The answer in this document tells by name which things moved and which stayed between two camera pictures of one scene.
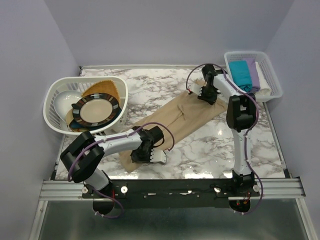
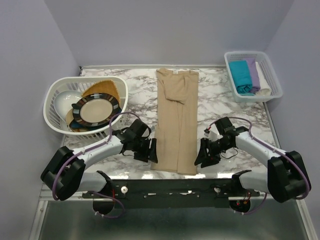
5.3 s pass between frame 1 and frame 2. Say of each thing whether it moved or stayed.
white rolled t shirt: stayed
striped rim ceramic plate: stayed
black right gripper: moved
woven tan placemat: stayed
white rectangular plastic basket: stayed
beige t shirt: moved
